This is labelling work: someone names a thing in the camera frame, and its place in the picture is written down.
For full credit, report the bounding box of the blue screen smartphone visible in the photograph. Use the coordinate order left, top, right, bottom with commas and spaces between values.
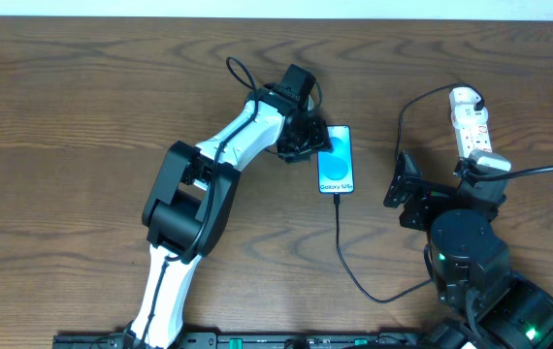
317, 125, 355, 194

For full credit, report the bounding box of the black USB charging cable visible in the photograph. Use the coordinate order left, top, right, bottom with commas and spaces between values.
332, 81, 486, 305

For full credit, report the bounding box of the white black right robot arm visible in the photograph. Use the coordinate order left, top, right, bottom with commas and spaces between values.
384, 150, 553, 349

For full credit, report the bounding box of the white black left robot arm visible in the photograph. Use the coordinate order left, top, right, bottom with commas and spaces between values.
123, 64, 331, 348

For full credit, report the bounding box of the white power strip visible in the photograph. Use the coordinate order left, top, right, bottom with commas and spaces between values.
454, 123, 492, 158

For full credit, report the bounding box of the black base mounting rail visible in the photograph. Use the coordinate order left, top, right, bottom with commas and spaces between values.
51, 332, 422, 349

